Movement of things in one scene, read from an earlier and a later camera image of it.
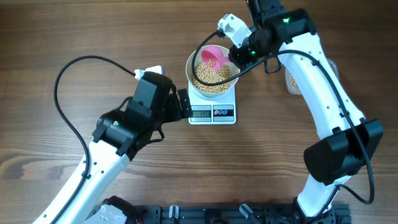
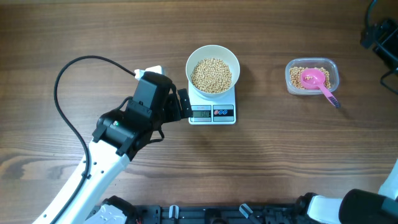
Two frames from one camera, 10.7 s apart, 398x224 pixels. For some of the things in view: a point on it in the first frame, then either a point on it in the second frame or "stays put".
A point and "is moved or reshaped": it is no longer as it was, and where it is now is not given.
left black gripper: (174, 105) stays put
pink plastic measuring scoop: (213, 55) is moved or reshaped
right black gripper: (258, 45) to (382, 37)
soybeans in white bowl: (206, 73) stays put
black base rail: (237, 214) stays put
